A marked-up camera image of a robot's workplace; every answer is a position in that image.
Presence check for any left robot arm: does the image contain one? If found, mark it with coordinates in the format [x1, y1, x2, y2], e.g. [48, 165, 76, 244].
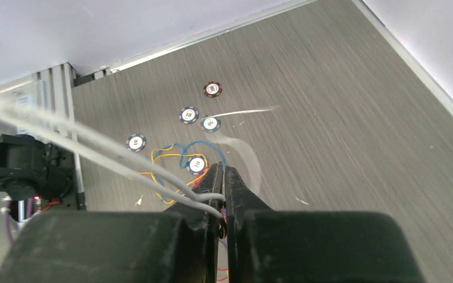
[0, 123, 76, 200]

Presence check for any aluminium frame rail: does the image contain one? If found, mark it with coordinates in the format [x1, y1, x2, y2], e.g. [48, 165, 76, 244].
[15, 62, 114, 212]

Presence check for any white wire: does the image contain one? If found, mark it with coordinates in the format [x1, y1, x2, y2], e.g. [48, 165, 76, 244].
[0, 96, 282, 219]

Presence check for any poker chip middle left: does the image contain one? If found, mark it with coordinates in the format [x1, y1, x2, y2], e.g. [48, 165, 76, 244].
[186, 155, 208, 175]

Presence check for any poker chip lower left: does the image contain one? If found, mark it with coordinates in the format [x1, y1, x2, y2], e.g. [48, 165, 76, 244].
[126, 133, 147, 152]

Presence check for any poker chip near red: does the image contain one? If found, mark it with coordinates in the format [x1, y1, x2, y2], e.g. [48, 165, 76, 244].
[201, 116, 221, 133]

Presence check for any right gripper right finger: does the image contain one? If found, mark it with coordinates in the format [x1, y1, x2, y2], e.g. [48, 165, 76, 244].
[224, 166, 425, 282]

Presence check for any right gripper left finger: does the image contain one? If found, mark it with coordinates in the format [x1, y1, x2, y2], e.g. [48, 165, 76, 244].
[0, 162, 224, 283]

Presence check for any colourful wire bundle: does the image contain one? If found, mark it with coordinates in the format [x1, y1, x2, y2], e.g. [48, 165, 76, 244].
[136, 140, 229, 283]

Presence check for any poker chip by gripper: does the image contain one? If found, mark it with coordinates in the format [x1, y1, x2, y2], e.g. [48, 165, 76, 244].
[178, 106, 199, 124]

